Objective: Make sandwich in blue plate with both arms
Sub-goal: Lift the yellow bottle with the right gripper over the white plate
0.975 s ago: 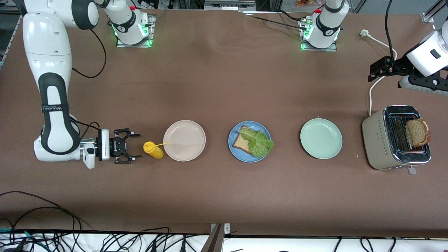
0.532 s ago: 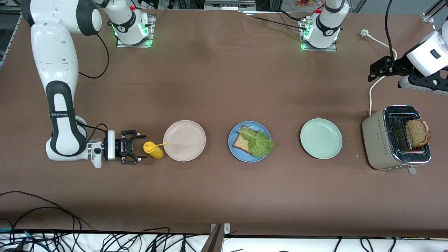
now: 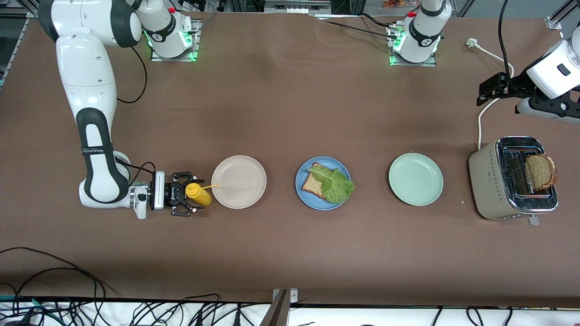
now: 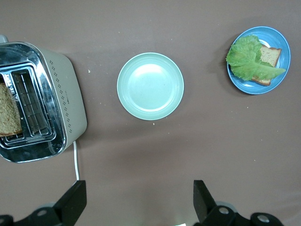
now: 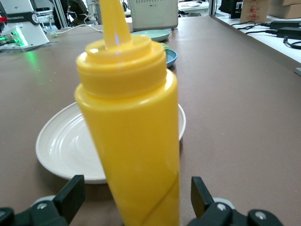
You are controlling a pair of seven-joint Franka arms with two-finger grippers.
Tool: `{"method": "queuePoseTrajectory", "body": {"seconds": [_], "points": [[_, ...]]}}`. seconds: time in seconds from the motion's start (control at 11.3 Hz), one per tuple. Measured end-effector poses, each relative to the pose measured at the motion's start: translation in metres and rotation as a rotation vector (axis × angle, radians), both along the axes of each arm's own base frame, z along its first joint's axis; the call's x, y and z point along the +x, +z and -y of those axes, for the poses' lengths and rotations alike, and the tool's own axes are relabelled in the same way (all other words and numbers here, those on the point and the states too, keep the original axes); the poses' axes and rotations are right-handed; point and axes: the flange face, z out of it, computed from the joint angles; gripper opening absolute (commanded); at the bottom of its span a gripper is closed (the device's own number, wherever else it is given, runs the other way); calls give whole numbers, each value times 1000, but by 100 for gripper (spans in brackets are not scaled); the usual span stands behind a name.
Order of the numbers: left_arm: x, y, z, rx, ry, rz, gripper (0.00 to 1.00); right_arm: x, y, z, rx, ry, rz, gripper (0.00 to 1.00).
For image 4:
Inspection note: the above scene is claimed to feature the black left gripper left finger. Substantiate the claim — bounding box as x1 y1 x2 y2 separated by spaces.
0 180 87 226

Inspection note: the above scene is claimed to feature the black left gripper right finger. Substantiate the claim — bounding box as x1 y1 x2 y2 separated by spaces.
192 180 285 226

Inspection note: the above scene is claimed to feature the green lettuce leaf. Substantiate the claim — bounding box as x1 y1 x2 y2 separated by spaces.
226 34 287 81

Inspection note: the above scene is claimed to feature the brown bread slice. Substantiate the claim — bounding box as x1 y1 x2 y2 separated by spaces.
0 82 24 137
251 44 282 87

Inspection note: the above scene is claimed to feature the light green round plate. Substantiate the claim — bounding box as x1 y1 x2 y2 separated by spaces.
117 52 185 121

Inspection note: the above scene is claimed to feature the blue round plate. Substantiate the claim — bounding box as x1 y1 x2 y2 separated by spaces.
226 26 292 95

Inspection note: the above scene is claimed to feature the beige chrome toaster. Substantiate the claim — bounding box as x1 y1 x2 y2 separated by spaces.
0 34 88 163

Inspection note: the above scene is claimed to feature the white toaster power cable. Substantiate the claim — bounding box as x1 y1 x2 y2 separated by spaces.
73 140 80 182

